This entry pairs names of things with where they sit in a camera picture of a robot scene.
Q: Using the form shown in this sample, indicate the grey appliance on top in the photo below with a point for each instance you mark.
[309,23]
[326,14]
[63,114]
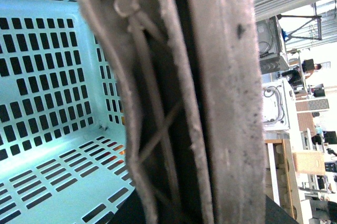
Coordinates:
[272,50]

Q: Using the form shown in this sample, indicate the light blue plastic basket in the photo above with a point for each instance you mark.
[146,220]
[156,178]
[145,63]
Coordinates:
[62,132]

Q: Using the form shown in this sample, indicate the cardboard box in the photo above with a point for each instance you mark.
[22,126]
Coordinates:
[309,162]

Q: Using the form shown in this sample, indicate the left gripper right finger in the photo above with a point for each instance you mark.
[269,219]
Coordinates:
[226,46]

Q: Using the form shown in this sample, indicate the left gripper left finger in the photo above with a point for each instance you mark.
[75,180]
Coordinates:
[143,42]

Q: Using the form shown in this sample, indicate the white washing machine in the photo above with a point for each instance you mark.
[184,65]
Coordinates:
[274,112]

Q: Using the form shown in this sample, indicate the seated person in black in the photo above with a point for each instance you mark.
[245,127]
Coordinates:
[295,75]

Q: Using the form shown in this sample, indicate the wooden cabinet frame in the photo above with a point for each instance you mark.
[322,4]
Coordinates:
[281,185]

